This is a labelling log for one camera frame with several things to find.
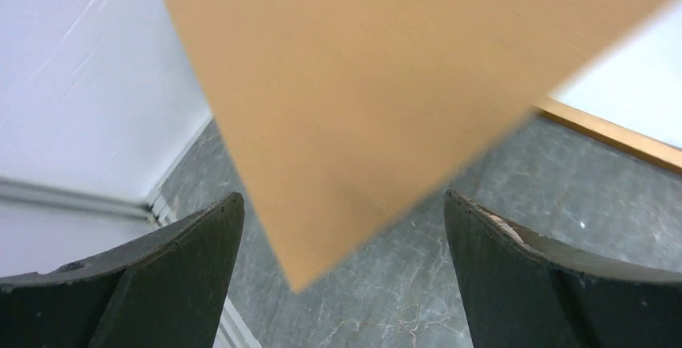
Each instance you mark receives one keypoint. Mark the brown fibreboard backing board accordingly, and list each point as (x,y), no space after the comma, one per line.
(341,115)

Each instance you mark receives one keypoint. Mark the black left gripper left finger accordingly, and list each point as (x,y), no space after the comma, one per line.
(164,289)

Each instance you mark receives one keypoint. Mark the golden wooden picture frame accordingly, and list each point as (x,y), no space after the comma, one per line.
(635,144)

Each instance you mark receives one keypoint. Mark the aluminium rail frame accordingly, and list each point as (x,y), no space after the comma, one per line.
(155,209)

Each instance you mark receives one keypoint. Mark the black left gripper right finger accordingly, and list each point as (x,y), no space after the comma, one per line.
(523,289)

